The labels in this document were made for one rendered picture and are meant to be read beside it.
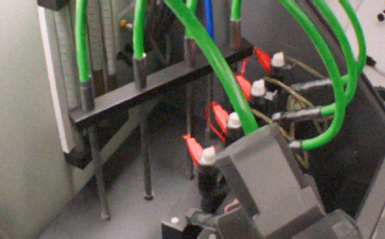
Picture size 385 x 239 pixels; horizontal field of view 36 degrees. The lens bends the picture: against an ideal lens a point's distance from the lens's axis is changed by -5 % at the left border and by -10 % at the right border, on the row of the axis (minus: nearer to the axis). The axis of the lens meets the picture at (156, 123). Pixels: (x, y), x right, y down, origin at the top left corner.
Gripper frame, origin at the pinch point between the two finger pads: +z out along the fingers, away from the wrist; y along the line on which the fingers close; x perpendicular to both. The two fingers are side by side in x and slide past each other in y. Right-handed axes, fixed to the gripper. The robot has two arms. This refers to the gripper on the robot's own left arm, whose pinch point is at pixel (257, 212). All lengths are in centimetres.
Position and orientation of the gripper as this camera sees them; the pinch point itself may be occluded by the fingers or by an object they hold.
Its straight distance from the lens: 68.8
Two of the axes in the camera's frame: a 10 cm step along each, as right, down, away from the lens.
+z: -0.6, -0.1, 10.0
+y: -9.2, 3.9, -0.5
